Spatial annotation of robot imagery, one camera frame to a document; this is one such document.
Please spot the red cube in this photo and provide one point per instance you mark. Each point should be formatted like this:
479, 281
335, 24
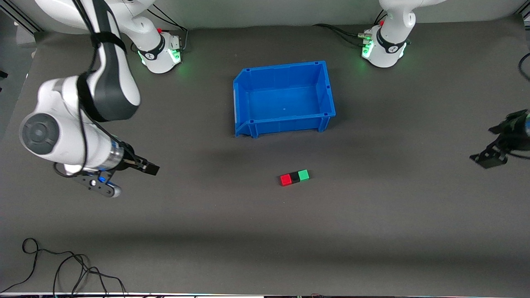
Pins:
285, 180

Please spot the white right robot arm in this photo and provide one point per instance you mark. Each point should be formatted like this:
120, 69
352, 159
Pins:
62, 132

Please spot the dark grey table mat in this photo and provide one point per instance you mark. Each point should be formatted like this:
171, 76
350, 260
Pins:
265, 227

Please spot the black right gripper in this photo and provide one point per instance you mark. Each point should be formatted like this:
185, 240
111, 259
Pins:
129, 162

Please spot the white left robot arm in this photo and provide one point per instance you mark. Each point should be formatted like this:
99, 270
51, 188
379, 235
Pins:
389, 45

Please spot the green cube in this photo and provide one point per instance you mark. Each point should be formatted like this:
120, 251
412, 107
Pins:
304, 175

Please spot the black cube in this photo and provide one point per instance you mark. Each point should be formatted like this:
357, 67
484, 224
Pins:
295, 177

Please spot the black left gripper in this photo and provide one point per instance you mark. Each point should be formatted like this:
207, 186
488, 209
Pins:
513, 133

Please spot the blue plastic storage bin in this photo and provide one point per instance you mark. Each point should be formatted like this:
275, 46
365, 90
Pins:
285, 101

